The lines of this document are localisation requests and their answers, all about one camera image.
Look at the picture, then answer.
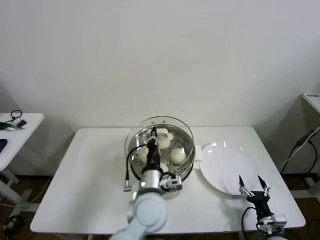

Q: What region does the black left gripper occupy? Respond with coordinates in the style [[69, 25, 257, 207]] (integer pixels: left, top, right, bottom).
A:
[[146, 126, 162, 173]]

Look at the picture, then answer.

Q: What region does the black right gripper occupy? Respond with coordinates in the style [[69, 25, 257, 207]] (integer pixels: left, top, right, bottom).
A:
[[238, 174, 275, 220]]

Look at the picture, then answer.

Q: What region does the glass lid with white handle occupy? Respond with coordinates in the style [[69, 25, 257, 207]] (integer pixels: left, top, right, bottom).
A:
[[124, 115, 196, 176]]

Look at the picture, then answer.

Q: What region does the stainless steel steamer basket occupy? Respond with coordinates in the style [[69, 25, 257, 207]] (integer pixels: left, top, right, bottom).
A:
[[120, 126, 203, 182]]

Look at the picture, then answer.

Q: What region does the white round plate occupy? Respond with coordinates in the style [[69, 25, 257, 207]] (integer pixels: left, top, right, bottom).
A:
[[199, 141, 260, 199]]

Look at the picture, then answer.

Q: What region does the white side table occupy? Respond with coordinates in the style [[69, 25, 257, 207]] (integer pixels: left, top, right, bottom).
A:
[[0, 112, 45, 221]]

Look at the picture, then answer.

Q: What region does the floor power strip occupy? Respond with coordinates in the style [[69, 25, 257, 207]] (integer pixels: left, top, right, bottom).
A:
[[1, 216, 25, 235]]

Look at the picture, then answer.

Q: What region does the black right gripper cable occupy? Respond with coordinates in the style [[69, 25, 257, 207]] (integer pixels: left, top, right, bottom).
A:
[[241, 206, 256, 240]]

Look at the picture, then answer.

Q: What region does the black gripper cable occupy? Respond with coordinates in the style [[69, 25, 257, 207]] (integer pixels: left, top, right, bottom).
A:
[[123, 144, 151, 193], [241, 206, 256, 240]]

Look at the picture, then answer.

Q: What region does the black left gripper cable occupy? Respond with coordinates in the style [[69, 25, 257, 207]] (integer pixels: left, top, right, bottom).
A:
[[123, 144, 151, 193]]

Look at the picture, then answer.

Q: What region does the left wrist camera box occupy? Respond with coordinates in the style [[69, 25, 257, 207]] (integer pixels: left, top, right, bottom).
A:
[[159, 173, 183, 193]]

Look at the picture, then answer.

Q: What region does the black power adapter with cable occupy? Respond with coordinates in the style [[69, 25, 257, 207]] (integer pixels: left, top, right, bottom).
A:
[[279, 130, 318, 176]]

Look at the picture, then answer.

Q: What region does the white wall cable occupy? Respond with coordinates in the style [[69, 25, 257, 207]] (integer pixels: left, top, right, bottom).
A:
[[287, 126, 320, 161]]

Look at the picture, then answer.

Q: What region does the white floor cable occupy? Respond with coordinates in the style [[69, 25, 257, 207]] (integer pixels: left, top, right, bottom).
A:
[[0, 176, 55, 208]]

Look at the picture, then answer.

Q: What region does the black loop cord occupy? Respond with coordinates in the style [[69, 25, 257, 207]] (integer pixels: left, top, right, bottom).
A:
[[10, 109, 23, 122]]

